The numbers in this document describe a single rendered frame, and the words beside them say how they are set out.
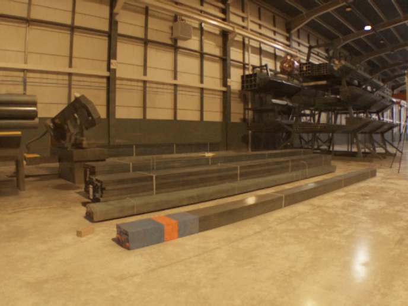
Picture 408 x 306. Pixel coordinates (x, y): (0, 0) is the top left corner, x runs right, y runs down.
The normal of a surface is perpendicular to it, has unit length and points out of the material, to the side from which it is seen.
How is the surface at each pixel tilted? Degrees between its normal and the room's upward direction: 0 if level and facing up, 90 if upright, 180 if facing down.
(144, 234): 90
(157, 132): 90
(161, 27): 90
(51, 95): 90
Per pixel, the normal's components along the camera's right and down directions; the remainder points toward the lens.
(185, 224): 0.65, 0.05
